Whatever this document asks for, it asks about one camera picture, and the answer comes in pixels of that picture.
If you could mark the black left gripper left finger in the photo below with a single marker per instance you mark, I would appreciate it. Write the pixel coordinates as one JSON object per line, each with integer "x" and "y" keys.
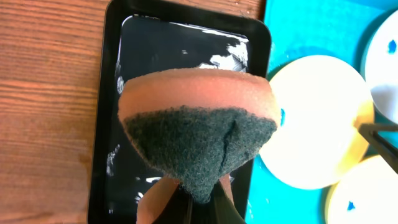
{"x": 178, "y": 209}

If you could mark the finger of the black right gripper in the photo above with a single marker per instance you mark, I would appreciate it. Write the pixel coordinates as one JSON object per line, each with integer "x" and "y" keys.
{"x": 388, "y": 151}

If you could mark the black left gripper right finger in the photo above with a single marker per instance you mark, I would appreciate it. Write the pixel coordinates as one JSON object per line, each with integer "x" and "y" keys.
{"x": 222, "y": 210}

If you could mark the yellow plate with blue stain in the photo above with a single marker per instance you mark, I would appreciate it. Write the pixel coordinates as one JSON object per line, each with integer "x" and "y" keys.
{"x": 323, "y": 102}

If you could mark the black rectangular water tray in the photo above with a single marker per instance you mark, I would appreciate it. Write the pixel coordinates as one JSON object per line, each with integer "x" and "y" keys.
{"x": 142, "y": 37}

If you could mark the light blue plate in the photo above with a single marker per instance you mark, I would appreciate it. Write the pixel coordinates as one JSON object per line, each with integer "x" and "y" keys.
{"x": 380, "y": 68}

